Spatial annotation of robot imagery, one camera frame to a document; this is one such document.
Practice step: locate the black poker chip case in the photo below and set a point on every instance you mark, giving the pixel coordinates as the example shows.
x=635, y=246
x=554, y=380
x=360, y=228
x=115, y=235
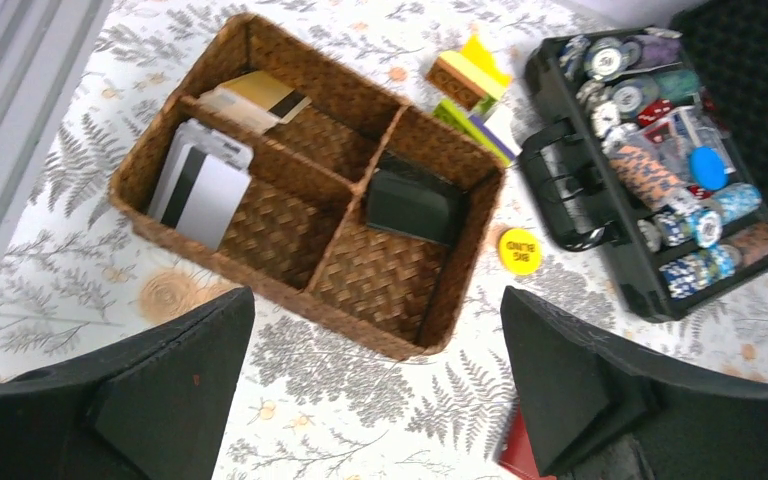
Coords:
x=670, y=245

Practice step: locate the white card stack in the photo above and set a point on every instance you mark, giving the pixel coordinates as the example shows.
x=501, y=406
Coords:
x=202, y=182

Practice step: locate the floral tablecloth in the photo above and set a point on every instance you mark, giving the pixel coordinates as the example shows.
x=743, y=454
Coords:
x=311, y=404

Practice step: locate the gold card stack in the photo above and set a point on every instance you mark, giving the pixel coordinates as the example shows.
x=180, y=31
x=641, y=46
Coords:
x=255, y=100

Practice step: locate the brown wicker basket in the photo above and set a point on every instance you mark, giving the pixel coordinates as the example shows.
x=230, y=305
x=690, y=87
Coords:
x=297, y=236

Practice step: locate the orange brown toy block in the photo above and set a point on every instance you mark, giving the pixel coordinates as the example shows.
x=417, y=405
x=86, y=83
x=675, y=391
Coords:
x=470, y=76

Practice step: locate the blue dealer chip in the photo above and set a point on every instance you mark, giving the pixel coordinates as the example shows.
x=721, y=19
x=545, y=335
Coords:
x=707, y=168

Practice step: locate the red card holder wallet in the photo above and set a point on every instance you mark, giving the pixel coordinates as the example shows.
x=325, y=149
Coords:
x=516, y=455

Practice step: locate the green purple toy block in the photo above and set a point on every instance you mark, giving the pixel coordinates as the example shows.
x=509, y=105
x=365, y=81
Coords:
x=494, y=133

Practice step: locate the yellow big blind button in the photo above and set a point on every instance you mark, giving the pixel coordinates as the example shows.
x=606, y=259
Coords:
x=519, y=251

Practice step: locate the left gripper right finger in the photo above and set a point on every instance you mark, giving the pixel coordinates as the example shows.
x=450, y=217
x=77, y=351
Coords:
x=599, y=406

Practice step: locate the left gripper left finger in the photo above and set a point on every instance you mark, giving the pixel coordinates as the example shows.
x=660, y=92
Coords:
x=152, y=406

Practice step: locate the black VIP card stack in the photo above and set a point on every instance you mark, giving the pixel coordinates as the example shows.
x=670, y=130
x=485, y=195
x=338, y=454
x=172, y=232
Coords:
x=406, y=198

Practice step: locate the playing card deck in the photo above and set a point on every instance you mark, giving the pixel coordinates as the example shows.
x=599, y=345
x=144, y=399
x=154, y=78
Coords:
x=686, y=128

